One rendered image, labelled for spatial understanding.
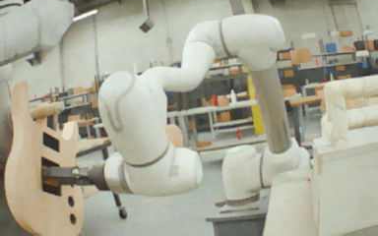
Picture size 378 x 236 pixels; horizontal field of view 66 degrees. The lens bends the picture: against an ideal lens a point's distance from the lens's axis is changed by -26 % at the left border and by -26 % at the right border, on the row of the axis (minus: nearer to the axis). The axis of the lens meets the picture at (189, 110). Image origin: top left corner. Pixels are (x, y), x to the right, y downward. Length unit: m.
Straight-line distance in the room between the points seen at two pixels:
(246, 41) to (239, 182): 0.62
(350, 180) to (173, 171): 0.38
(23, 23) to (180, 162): 0.50
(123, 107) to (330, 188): 0.39
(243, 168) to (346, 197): 0.94
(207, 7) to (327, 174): 11.72
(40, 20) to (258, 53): 0.69
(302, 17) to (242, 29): 10.90
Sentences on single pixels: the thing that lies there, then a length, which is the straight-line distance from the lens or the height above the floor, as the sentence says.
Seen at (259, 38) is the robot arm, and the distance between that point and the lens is 1.12.
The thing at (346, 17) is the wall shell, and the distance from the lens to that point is 12.32.
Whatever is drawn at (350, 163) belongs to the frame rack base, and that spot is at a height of 1.07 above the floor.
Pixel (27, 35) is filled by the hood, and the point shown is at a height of 1.44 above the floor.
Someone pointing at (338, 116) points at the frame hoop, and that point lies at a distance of 0.59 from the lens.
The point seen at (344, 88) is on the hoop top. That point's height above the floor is 1.20.
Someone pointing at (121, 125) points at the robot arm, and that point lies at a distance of 0.66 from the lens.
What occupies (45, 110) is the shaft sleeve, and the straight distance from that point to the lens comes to 0.96.
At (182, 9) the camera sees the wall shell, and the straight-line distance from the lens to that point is 12.38.
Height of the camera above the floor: 1.23
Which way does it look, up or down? 3 degrees down
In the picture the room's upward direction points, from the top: 9 degrees counter-clockwise
